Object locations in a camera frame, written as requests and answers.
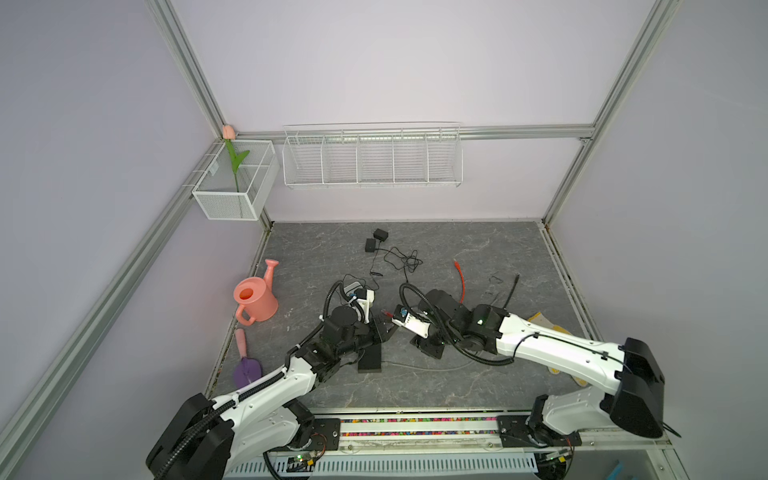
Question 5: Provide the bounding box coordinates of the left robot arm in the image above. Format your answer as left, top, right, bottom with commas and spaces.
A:
146, 281, 395, 479

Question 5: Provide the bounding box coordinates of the thin black power cable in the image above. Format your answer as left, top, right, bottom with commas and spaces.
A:
368, 242, 425, 289
338, 274, 385, 313

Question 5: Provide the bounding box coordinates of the aluminium frame rail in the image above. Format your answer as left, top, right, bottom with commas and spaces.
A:
1, 1, 651, 422

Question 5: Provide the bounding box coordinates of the yellow work glove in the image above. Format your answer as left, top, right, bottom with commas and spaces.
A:
528, 312, 588, 388

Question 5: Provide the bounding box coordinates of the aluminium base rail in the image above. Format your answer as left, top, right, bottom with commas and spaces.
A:
161, 407, 673, 480

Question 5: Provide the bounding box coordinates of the long white wire basket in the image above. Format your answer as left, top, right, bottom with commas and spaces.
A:
282, 122, 464, 188

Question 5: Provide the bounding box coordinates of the pink watering can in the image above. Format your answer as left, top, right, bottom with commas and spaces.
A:
233, 259, 279, 326

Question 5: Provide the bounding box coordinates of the red ethernet cable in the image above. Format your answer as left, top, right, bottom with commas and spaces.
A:
382, 259, 468, 322

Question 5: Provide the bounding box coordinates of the black network switch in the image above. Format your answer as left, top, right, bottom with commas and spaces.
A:
357, 344, 382, 374

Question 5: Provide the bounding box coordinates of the black ethernet cable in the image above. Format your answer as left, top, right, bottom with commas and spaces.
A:
488, 273, 522, 310

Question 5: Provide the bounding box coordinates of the artificial tulip flower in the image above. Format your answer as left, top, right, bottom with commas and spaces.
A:
222, 125, 250, 192

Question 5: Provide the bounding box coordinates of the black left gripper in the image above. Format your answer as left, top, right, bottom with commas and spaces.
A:
337, 314, 401, 358

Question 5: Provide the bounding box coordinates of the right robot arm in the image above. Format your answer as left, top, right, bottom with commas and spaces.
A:
398, 283, 668, 448

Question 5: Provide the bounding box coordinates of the purple garden trowel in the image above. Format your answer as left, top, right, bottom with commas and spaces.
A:
233, 329, 262, 389

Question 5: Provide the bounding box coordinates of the small white wire basket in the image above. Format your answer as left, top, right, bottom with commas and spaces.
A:
192, 140, 280, 221

